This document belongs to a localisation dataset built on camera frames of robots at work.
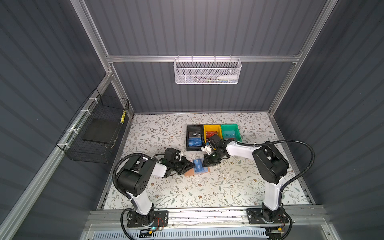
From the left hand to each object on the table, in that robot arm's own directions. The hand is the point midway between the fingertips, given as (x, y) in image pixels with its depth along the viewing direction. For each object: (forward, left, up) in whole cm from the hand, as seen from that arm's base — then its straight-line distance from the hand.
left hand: (197, 167), depth 89 cm
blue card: (0, -1, -1) cm, 1 cm away
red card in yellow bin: (+27, -10, -3) cm, 29 cm away
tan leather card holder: (-3, +3, -2) cm, 5 cm away
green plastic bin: (+27, -25, +4) cm, 37 cm away
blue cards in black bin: (+18, +1, 0) cm, 18 cm away
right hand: (+1, -5, -1) cm, 5 cm away
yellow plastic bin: (+35, -13, -6) cm, 38 cm away
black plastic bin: (+27, +1, 0) cm, 27 cm away
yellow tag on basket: (+20, +42, +23) cm, 52 cm away
